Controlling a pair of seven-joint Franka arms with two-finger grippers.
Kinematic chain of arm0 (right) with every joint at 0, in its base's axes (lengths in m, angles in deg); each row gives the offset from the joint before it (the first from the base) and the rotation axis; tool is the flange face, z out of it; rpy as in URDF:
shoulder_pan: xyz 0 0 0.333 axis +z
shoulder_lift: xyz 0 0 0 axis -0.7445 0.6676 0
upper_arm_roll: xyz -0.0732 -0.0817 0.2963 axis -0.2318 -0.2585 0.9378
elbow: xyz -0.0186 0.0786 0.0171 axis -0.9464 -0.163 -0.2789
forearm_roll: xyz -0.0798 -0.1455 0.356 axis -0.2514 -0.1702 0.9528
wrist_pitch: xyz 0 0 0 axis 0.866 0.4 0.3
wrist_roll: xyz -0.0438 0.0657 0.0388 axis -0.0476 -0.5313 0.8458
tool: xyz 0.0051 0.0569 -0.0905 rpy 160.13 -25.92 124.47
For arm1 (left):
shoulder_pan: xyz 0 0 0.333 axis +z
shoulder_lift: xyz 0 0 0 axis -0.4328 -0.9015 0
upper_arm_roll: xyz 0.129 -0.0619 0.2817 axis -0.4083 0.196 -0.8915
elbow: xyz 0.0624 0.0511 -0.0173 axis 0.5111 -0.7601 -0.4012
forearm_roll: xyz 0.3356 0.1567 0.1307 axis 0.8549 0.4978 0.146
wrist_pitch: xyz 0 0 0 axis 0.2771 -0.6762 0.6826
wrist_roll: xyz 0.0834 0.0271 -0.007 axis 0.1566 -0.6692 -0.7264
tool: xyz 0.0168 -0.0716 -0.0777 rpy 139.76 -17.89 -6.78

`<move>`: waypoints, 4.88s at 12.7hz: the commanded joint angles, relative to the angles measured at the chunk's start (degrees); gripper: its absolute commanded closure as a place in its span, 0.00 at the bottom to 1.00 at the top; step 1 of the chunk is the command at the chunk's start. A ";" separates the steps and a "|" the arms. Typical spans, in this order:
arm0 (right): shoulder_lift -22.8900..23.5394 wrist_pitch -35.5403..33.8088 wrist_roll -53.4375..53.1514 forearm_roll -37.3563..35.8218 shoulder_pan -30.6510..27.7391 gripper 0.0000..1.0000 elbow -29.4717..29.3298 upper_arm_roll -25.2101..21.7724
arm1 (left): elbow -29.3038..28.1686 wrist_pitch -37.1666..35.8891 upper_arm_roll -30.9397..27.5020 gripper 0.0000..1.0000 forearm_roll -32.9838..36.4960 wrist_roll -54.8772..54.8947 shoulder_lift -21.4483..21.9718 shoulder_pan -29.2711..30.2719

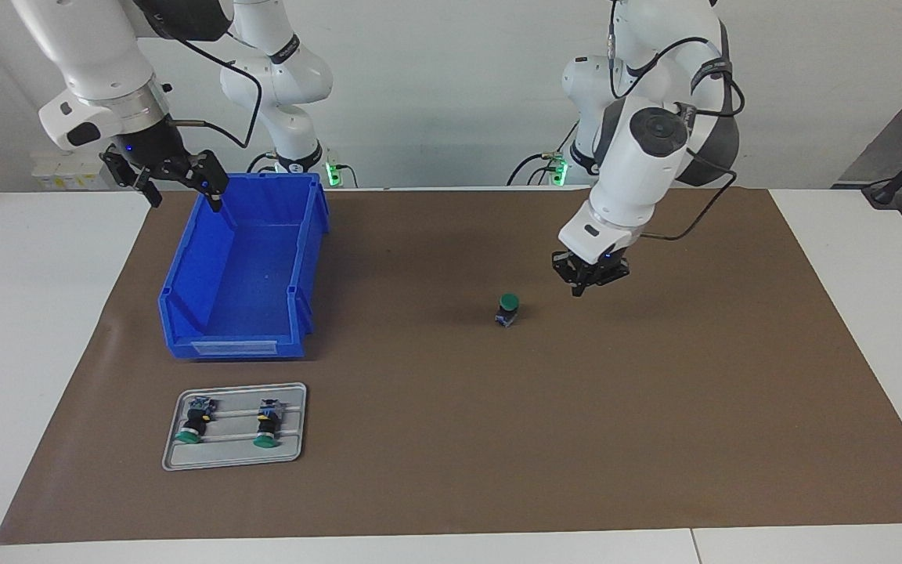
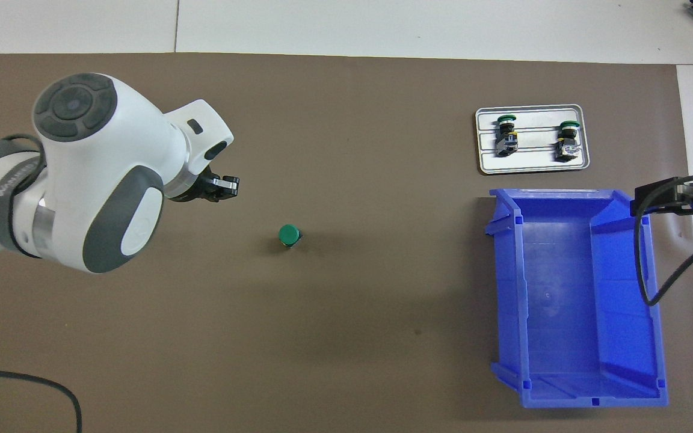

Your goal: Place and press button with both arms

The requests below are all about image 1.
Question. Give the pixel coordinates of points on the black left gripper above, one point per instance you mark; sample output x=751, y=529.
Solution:
x=592, y=270

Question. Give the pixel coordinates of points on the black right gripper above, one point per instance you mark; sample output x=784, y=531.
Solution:
x=149, y=145

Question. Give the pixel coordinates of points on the green push button switch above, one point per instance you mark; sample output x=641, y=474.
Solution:
x=268, y=423
x=194, y=421
x=507, y=304

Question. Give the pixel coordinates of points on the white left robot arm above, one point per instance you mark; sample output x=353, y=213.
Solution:
x=639, y=172

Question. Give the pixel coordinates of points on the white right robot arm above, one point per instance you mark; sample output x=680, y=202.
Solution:
x=99, y=55

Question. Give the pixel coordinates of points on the white box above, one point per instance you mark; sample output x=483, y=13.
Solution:
x=52, y=168

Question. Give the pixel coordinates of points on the green lit control box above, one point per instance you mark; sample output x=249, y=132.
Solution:
x=335, y=172
x=557, y=171

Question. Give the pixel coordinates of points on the blue plastic storage bin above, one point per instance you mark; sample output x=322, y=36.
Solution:
x=247, y=274

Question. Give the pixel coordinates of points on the brown table mat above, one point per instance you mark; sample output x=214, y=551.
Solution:
x=576, y=431

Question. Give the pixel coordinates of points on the grey metal tray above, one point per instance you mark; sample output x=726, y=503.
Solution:
x=294, y=423

